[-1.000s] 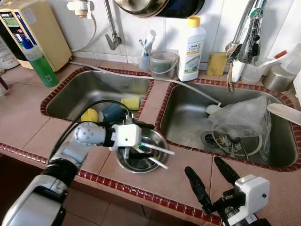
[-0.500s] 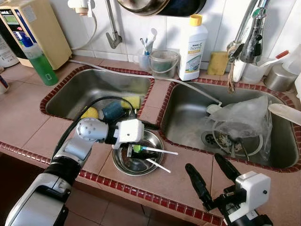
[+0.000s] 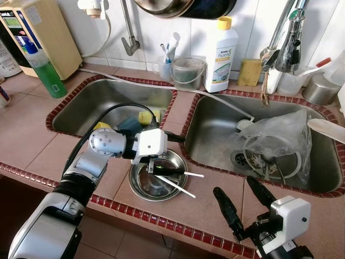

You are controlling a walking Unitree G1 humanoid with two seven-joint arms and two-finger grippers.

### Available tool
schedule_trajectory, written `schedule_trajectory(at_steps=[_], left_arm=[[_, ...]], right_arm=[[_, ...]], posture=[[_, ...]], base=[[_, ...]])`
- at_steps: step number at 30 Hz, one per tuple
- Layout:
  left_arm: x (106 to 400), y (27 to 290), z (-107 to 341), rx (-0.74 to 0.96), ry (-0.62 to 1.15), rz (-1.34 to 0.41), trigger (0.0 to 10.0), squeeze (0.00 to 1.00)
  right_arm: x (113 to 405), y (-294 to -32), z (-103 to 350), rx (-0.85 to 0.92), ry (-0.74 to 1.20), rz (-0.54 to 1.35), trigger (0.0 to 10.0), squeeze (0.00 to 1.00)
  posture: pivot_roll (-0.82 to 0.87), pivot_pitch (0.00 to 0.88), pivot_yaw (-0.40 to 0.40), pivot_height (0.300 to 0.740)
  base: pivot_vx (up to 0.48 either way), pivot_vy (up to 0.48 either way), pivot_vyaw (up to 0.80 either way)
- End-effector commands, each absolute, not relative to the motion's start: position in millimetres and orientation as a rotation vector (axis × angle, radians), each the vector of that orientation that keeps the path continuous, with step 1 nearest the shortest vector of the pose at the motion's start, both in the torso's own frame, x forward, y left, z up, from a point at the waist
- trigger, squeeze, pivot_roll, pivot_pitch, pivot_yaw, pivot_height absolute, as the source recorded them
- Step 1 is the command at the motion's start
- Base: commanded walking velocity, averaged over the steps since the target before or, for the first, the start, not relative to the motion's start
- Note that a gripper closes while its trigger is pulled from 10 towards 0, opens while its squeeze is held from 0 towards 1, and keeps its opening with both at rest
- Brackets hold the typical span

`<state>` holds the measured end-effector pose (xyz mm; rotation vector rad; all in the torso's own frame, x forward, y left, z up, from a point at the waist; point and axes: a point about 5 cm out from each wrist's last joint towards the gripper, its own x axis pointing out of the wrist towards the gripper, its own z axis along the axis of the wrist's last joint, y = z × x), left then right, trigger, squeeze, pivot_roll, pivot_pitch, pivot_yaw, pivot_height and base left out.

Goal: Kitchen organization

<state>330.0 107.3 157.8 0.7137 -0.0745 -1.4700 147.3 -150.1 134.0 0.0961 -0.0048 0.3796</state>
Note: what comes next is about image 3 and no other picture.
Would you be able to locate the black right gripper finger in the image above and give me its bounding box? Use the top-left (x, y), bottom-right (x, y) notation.
top-left (247, 176), bottom-right (277, 208)
top-left (214, 187), bottom-right (246, 241)

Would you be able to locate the dark blue mug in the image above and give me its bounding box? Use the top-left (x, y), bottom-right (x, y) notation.
top-left (116, 116), bottom-right (143, 133)

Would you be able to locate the yellow plastic bowl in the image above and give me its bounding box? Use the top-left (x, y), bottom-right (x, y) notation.
top-left (93, 121), bottom-right (112, 131)

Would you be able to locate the stainless steel plate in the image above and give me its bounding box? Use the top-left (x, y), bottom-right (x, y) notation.
top-left (128, 148), bottom-right (189, 202)

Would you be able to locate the clear plastic bag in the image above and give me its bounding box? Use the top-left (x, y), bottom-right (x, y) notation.
top-left (237, 108), bottom-right (313, 187)

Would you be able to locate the clear toothbrush cup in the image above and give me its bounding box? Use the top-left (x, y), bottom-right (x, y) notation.
top-left (156, 56), bottom-right (176, 81)

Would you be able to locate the white bottle yellow cap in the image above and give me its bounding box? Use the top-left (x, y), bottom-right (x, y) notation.
top-left (204, 16), bottom-right (239, 93)

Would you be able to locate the white blue toothbrush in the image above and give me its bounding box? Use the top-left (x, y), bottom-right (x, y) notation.
top-left (161, 32), bottom-right (181, 63)

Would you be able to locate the dark yellow scouring sponge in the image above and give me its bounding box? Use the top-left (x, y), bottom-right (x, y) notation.
top-left (237, 58), bottom-right (263, 87)

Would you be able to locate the white bottle green cap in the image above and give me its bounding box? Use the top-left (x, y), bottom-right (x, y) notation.
top-left (267, 67), bottom-right (284, 95)

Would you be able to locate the clear plastic utensil cup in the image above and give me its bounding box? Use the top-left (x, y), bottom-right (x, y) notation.
top-left (278, 57), bottom-right (332, 97)

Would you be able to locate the stainless steel cup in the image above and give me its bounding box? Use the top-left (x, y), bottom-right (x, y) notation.
top-left (302, 73), bottom-right (341, 106)

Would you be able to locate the hanging metal wok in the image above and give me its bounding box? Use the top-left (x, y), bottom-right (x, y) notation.
top-left (134, 0), bottom-right (238, 19)

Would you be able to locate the green dish soap bottle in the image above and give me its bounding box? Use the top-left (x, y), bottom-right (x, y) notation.
top-left (22, 40), bottom-right (68, 99)

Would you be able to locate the clear plastic jug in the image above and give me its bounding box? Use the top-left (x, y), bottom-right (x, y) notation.
top-left (323, 49), bottom-right (345, 87)

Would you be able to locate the chrome gooseneck faucet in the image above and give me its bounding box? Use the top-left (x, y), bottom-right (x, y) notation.
top-left (259, 0), bottom-right (311, 106)

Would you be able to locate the white water valve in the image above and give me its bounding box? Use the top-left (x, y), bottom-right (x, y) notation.
top-left (77, 0), bottom-right (107, 19)

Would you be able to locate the white printed mug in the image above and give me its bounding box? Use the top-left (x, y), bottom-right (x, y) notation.
top-left (0, 84), bottom-right (10, 108)

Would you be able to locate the beige water ioniser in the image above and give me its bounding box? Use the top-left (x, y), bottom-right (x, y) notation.
top-left (0, 0), bottom-right (83, 80)

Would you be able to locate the white plastic jar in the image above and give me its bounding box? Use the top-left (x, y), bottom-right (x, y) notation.
top-left (0, 38), bottom-right (22, 77)

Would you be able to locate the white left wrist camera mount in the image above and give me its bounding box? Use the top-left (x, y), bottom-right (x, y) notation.
top-left (131, 128), bottom-right (169, 165)

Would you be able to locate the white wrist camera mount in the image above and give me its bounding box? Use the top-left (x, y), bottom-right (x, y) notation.
top-left (268, 195), bottom-right (312, 257)
top-left (131, 128), bottom-right (169, 165)

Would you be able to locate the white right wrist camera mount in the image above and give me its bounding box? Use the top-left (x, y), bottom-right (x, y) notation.
top-left (268, 195), bottom-right (312, 257)

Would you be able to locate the white water hose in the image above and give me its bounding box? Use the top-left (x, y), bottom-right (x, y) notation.
top-left (80, 67), bottom-right (254, 122)

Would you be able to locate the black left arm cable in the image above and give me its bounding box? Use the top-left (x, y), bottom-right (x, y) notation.
top-left (62, 103), bottom-right (160, 179)

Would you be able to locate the chrome wall tap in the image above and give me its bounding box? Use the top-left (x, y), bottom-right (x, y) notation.
top-left (120, 0), bottom-right (141, 56)

